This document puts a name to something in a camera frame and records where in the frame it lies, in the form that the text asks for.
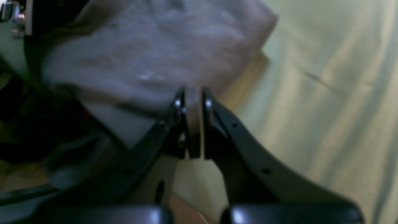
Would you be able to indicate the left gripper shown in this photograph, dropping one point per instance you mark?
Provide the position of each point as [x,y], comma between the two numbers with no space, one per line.
[30,28]

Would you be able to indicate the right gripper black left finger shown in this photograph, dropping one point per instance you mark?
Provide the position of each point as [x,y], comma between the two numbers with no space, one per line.
[132,191]

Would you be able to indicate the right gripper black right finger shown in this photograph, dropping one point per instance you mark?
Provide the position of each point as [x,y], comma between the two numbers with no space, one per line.
[260,188]

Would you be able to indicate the grey t-shirt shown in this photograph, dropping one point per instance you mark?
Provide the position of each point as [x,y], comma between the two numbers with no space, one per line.
[124,60]

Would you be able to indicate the green table cloth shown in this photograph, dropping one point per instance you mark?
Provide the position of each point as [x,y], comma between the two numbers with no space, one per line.
[321,96]

